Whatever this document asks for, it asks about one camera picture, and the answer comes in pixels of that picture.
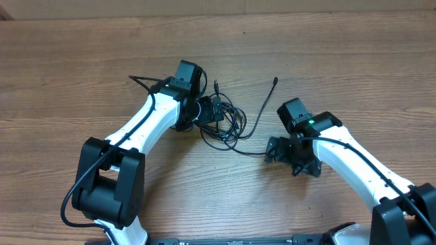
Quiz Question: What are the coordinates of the black cable being pulled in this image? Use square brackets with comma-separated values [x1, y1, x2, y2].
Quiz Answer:
[225, 77, 279, 156]

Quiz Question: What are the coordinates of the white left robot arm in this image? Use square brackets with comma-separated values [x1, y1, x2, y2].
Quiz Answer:
[61, 60, 222, 244]

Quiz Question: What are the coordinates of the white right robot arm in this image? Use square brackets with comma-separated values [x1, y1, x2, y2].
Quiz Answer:
[265, 97, 435, 244]

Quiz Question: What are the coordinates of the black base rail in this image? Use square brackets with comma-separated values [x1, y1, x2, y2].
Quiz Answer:
[84, 221, 372, 245]

